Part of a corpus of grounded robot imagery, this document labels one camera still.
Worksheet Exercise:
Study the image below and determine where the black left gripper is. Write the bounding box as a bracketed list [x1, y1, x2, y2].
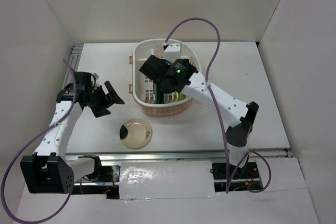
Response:
[86, 80, 124, 118]

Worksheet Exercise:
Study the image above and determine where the black glossy plate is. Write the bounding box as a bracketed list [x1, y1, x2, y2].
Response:
[162, 93, 167, 104]

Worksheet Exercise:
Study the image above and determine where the large blue floral plate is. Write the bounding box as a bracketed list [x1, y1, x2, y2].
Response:
[157, 89, 164, 104]

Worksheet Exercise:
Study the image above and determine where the green plastic plate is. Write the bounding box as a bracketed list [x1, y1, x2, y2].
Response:
[177, 92, 185, 101]

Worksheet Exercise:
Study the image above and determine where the cream translucent plate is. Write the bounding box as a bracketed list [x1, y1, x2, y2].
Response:
[119, 118, 152, 149]

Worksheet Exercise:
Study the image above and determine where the small blue floral plate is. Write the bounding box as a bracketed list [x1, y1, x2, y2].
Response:
[153, 83, 159, 104]

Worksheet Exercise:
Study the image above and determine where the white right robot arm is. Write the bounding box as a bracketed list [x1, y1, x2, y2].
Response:
[140, 56, 259, 178]

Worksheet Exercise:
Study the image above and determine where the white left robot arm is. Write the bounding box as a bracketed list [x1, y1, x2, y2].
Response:
[20, 71, 124, 194]

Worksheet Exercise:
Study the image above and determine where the pink and white dish rack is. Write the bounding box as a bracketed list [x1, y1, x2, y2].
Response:
[130, 38, 193, 116]

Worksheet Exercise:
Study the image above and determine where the white cover sheet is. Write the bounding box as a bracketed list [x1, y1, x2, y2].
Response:
[119, 161, 215, 199]

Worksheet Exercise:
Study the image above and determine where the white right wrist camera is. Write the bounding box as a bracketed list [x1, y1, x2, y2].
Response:
[163, 42, 182, 63]

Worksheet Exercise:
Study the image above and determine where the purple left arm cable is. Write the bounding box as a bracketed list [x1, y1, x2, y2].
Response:
[1, 59, 82, 222]

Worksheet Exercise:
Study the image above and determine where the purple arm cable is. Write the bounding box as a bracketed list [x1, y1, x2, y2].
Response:
[164, 18, 271, 194]
[1, 59, 82, 222]

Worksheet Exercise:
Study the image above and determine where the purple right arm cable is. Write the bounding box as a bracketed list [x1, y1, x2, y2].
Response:
[164, 18, 271, 194]

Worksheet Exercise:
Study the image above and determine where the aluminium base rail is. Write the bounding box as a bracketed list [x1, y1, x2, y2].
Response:
[67, 42, 293, 191]

